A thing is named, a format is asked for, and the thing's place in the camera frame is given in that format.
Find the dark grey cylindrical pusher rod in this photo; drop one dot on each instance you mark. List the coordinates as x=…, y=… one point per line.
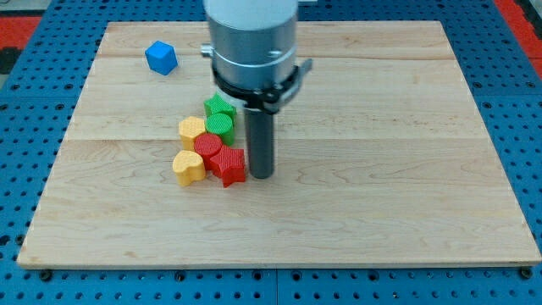
x=259, y=128

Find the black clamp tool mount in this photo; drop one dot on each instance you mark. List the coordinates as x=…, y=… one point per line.
x=268, y=100

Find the yellow heart block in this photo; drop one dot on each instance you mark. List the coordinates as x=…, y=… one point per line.
x=188, y=167

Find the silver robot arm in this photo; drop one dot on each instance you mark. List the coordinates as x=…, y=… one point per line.
x=253, y=59

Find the green cylinder block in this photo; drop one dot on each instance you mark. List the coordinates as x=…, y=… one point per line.
x=222, y=126

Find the green star block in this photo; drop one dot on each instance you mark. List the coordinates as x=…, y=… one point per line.
x=217, y=105

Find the red star block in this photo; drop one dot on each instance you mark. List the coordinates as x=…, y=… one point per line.
x=229, y=165

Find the red cylinder block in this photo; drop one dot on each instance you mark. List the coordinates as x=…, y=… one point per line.
x=207, y=145

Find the yellow hexagon block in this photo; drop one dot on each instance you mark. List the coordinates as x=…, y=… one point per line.
x=189, y=129

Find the blue cube block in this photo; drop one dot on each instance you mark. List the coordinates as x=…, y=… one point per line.
x=161, y=57

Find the light wooden board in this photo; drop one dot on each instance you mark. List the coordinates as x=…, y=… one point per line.
x=382, y=161

